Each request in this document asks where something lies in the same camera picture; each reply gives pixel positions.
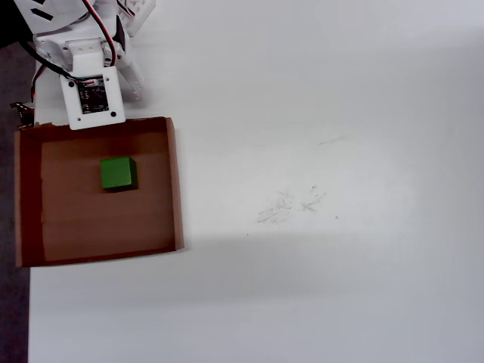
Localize small black connector block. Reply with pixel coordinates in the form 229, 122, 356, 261
10, 101, 37, 129

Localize red base wires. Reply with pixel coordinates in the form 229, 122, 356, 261
29, 64, 43, 104

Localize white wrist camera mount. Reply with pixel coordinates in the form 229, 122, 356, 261
59, 37, 127, 132

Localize black camera cable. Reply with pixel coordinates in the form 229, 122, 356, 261
17, 39, 101, 86

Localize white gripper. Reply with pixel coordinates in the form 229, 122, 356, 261
33, 18, 147, 101

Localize brown cardboard box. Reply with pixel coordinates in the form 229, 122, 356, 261
14, 116, 186, 268

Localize red and black servo wire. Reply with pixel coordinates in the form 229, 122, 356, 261
81, 0, 119, 70

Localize green cube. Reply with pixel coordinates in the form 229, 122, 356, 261
99, 156, 139, 191

